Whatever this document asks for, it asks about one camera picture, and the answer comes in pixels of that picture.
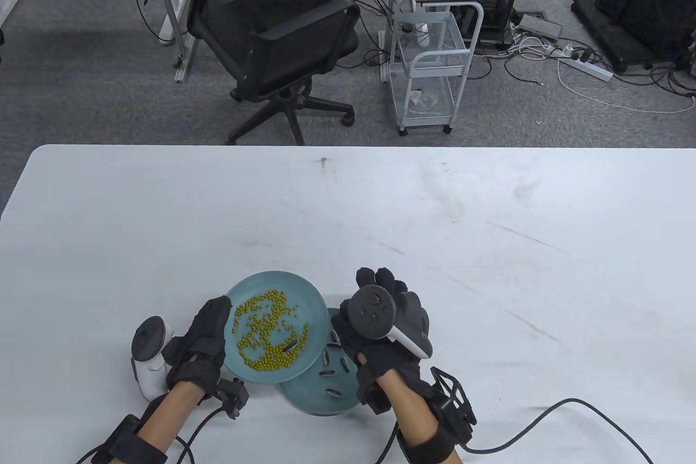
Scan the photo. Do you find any black office chair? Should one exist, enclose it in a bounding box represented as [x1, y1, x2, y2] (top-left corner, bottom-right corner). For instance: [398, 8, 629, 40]
[175, 0, 361, 146]

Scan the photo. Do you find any black forearm strap box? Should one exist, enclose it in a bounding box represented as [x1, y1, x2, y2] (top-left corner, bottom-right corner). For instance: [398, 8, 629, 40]
[90, 414, 168, 464]

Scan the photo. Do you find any grey white hand controller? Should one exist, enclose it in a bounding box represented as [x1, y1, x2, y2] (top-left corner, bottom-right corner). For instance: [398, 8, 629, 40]
[130, 316, 176, 402]
[341, 286, 434, 360]

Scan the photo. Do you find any person's right forearm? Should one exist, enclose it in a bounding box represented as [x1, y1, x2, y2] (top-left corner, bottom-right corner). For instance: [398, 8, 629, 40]
[376, 374, 455, 464]

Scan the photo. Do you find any person's left hand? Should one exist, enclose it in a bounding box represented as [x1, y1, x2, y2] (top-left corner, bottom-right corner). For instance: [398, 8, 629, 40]
[165, 295, 233, 395]

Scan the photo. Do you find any black caged forearm device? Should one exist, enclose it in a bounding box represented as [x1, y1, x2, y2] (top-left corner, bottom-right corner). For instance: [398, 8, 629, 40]
[430, 367, 478, 451]

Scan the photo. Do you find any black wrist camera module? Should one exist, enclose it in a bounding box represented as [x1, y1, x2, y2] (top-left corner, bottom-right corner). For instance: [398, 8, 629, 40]
[216, 377, 250, 420]
[361, 385, 393, 414]

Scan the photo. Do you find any aluminium profile bar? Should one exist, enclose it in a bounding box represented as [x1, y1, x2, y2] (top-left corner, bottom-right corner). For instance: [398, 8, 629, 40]
[173, 34, 197, 84]

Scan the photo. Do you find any teal round plate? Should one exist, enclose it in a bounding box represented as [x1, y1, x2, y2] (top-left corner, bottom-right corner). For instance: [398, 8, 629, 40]
[279, 308, 364, 416]
[224, 271, 326, 384]

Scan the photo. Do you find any white desk foot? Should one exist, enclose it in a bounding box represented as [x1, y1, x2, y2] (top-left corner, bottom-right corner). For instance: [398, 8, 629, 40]
[0, 0, 28, 29]

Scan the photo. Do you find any thick black braided cable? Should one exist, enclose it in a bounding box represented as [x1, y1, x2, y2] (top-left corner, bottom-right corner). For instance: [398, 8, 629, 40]
[462, 399, 653, 464]

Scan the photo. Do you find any white power strip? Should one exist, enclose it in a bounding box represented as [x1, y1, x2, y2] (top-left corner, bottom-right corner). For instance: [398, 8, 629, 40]
[555, 44, 615, 83]

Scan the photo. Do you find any black elastic forearm band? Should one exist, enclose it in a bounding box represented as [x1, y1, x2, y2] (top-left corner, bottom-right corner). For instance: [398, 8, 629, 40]
[396, 425, 465, 464]

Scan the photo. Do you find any person's left forearm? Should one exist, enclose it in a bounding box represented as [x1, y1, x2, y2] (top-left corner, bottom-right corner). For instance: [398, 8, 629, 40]
[135, 379, 206, 451]

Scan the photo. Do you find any white floor cable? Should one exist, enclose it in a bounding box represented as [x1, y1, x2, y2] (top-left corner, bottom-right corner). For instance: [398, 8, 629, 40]
[556, 59, 696, 115]

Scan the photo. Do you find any pile of green mung beans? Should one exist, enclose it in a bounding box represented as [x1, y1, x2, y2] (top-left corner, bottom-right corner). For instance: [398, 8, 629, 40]
[234, 290, 310, 372]

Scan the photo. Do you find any person's right hand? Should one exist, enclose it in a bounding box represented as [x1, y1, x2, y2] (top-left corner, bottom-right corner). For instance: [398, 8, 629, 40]
[332, 267, 436, 416]

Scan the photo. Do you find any grey power adapter box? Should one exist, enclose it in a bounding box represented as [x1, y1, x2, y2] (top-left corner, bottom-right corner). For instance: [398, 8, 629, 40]
[518, 14, 563, 40]

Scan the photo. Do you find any white rolling wire cart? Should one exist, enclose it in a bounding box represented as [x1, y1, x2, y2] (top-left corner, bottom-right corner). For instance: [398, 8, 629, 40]
[387, 0, 484, 137]

